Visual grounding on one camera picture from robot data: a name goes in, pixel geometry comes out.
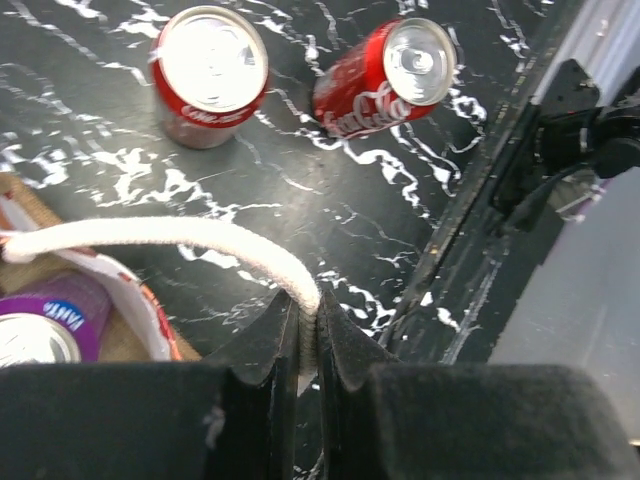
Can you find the red soda can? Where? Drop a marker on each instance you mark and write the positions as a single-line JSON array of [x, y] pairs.
[[399, 73], [210, 72]]

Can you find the brown canvas tote bag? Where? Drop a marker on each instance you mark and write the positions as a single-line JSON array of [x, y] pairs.
[[34, 241]]

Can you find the red soda can front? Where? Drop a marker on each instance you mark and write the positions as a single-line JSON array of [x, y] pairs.
[[399, 73]]

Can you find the purple soda can front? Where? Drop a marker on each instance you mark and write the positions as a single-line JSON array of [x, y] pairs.
[[56, 320]]

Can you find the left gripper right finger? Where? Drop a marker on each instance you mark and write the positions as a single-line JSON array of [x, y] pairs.
[[383, 418]]

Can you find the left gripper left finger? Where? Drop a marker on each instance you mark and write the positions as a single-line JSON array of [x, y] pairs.
[[228, 416]]

